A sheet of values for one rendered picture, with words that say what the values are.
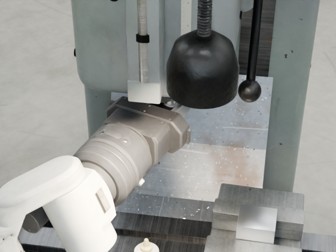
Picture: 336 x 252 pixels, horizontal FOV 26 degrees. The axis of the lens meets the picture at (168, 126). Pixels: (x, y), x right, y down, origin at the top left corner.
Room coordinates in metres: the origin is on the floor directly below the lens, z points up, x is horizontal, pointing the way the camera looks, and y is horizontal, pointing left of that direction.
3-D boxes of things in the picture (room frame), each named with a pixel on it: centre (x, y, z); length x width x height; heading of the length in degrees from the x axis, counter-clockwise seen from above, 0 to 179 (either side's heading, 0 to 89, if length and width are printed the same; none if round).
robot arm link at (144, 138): (0.76, 0.05, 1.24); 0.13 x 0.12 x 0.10; 63
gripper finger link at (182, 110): (0.83, -0.02, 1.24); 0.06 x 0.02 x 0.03; 153
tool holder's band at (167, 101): (0.84, 0.01, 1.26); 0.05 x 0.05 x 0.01
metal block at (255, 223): (0.82, -0.14, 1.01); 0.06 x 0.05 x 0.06; 79
